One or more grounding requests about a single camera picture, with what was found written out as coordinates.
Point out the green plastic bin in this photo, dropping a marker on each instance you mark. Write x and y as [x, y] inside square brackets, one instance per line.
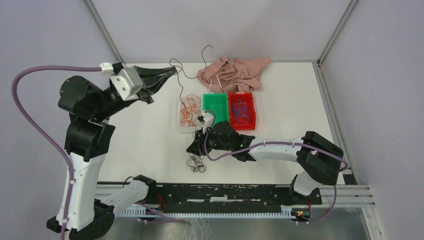
[219, 104]

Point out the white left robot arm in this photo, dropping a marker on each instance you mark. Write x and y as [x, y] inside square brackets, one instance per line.
[82, 216]

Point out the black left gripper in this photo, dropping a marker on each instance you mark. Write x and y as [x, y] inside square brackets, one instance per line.
[153, 84]

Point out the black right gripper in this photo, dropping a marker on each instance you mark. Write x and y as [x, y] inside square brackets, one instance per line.
[197, 146]

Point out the pink cloth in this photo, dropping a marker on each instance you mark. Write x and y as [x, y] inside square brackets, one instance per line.
[237, 75]

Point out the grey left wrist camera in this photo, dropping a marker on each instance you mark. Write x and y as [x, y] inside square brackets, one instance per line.
[127, 83]

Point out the red plastic bin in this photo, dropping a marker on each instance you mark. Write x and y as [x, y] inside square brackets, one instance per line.
[242, 111]

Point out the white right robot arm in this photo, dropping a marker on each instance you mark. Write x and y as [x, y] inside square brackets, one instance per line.
[320, 159]

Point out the clear plastic bin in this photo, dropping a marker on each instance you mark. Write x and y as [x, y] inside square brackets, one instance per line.
[189, 109]

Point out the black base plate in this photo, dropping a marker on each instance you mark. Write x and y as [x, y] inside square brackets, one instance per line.
[196, 198]

